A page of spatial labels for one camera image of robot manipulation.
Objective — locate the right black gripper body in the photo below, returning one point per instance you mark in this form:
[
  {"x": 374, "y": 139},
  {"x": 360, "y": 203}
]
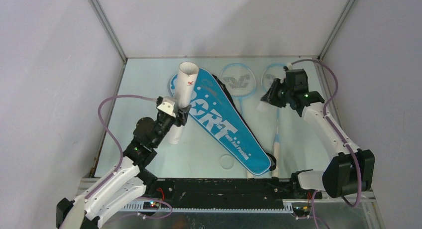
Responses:
[{"x": 280, "y": 92}]

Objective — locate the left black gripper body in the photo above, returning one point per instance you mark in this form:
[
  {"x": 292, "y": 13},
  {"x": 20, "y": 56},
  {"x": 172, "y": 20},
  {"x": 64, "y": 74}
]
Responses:
[{"x": 178, "y": 121}]

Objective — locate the shuttlecock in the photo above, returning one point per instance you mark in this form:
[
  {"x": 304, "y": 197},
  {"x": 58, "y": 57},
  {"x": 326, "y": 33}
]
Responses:
[{"x": 263, "y": 107}]

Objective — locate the white shuttlecock tube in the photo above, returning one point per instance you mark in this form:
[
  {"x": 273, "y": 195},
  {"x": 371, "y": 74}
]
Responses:
[{"x": 182, "y": 84}]

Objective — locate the clear plastic tube lid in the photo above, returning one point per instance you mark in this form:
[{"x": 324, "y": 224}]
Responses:
[{"x": 226, "y": 162}]

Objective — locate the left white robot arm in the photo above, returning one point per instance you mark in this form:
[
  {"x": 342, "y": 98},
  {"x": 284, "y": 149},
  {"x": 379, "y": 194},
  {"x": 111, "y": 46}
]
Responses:
[{"x": 126, "y": 181}]

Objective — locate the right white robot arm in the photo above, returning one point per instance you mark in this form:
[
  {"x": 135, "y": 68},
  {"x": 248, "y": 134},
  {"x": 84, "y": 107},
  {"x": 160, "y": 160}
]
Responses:
[{"x": 350, "y": 169}]

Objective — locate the right blue badminton racket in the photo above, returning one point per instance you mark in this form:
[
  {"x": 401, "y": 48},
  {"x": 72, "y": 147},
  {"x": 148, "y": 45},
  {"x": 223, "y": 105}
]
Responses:
[{"x": 280, "y": 152}]

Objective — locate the blue badminton racket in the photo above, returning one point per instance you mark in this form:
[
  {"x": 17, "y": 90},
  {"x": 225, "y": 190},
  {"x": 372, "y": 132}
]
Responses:
[
  {"x": 280, "y": 152},
  {"x": 239, "y": 80}
]

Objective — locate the left blue badminton racket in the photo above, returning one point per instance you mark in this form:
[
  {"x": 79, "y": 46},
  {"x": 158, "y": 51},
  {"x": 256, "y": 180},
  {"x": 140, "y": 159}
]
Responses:
[{"x": 239, "y": 80}]

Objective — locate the blue racket cover bag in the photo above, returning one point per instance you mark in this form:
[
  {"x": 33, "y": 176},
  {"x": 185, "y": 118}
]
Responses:
[{"x": 214, "y": 109}]

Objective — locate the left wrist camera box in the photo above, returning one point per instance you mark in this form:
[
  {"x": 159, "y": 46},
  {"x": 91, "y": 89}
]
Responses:
[{"x": 166, "y": 105}]

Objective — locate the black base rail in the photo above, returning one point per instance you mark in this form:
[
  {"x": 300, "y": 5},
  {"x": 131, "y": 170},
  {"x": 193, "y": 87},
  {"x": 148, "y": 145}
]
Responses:
[{"x": 226, "y": 194}]

